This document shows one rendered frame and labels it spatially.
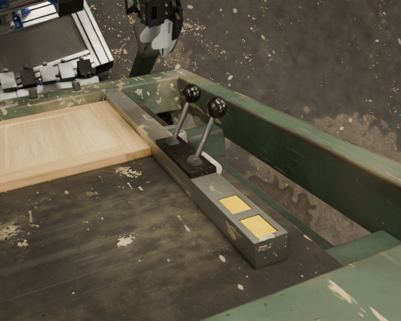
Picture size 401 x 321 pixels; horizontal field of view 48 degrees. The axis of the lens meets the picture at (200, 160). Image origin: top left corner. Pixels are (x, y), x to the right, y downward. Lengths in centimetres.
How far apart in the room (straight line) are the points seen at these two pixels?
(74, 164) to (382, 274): 68
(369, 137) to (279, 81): 65
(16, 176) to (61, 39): 136
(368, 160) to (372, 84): 226
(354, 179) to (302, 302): 41
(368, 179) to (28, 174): 64
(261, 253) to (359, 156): 28
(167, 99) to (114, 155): 55
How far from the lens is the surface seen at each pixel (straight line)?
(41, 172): 96
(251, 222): 62
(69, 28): 228
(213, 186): 72
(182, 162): 80
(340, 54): 296
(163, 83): 147
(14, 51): 224
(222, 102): 76
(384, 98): 304
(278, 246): 60
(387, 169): 75
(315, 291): 41
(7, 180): 96
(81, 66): 161
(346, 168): 79
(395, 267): 45
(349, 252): 70
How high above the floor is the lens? 225
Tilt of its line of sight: 71 degrees down
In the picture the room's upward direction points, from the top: 55 degrees clockwise
